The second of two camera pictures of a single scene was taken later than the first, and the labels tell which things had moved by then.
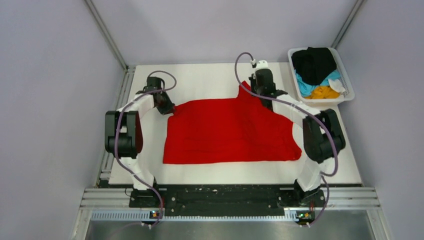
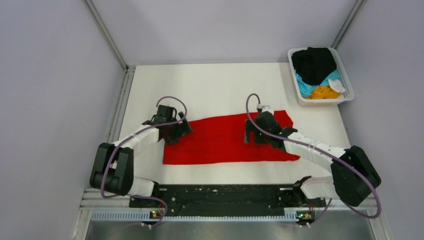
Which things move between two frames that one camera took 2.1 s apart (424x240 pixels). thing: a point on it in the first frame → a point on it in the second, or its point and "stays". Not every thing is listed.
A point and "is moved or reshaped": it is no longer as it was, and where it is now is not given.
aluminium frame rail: [105, 196] stays
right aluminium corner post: [347, 23] stays
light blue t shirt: [306, 89] stays
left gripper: [169, 109] → [172, 138]
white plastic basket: [348, 95] stays
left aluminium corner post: [107, 33] stays
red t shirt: [241, 129] is moved or reshaped
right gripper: [252, 81] → [250, 127]
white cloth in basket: [336, 85] stays
